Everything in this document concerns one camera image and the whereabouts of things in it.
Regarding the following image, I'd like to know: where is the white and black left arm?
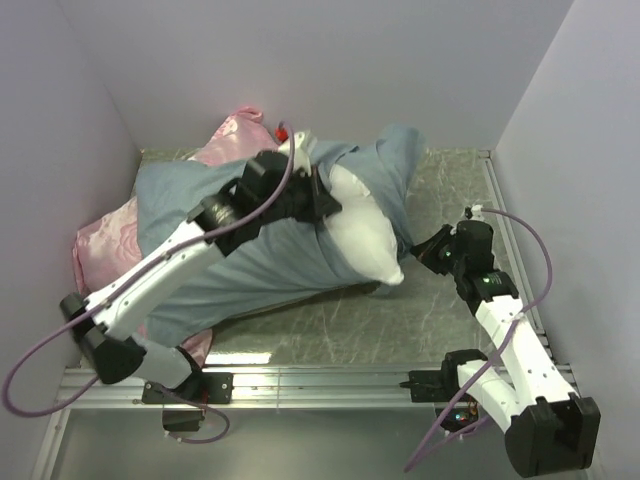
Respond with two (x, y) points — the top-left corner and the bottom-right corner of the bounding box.
(60, 151), (342, 402)

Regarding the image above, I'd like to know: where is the blue-grey pillowcase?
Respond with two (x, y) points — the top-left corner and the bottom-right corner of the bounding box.
(135, 123), (426, 346)

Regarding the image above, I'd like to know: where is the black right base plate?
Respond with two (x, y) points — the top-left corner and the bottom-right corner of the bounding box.
(399, 370), (479, 433)

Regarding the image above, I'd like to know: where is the aluminium frame rail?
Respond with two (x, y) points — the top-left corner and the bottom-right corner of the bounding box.
(29, 148), (586, 480)

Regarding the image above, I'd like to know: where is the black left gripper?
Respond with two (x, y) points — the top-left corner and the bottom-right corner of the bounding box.
(259, 165), (342, 226)

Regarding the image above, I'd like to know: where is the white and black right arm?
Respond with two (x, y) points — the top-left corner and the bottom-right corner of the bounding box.
(411, 219), (601, 478)

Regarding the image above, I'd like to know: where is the white pillow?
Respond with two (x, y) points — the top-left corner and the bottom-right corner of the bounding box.
(324, 164), (404, 286)

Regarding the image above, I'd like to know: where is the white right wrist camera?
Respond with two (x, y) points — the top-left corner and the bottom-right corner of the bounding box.
(464, 204), (484, 221)

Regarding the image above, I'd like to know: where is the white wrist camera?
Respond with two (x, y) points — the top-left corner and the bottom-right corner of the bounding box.
(464, 204), (484, 221)
(293, 130), (317, 175)

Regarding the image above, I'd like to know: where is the pink satin rose pillow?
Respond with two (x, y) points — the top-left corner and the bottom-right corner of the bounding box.
(72, 107), (283, 363)

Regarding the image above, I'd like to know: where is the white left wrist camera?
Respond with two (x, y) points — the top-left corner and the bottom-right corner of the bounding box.
(293, 130), (317, 175)

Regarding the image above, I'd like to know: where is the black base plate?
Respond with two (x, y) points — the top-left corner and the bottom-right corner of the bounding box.
(141, 372), (234, 445)
(399, 370), (479, 433)

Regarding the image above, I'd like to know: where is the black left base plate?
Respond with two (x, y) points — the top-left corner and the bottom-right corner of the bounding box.
(141, 372), (234, 445)

